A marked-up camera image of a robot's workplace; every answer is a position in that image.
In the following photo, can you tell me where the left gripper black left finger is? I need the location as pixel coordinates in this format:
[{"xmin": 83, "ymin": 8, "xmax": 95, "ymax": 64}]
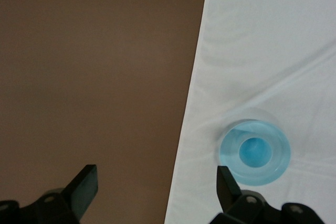
[{"xmin": 0, "ymin": 164, "xmax": 99, "ymax": 224}]

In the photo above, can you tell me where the blue round plate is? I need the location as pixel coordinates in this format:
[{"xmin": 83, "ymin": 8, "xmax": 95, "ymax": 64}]
[{"xmin": 218, "ymin": 119, "xmax": 292, "ymax": 186}]

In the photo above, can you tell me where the white square cloth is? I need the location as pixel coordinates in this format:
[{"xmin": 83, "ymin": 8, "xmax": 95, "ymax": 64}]
[{"xmin": 164, "ymin": 0, "xmax": 336, "ymax": 224}]

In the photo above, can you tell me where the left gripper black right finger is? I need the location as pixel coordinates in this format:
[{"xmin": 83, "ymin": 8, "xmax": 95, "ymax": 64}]
[{"xmin": 209, "ymin": 165, "xmax": 329, "ymax": 224}]

